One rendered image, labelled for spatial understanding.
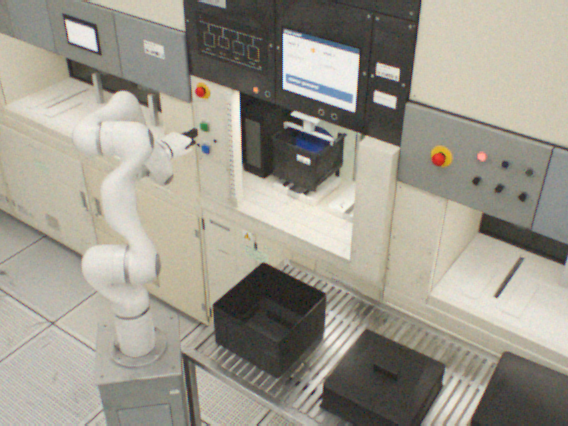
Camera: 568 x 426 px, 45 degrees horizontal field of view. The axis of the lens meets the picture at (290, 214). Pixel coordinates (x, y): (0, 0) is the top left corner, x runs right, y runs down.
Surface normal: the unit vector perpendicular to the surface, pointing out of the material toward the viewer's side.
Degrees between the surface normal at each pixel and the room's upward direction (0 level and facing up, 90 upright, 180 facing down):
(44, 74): 90
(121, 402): 90
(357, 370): 0
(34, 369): 0
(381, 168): 90
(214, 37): 90
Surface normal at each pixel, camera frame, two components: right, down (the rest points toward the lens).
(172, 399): 0.17, 0.59
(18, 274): 0.01, -0.80
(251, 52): -0.58, 0.48
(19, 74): 0.81, 0.36
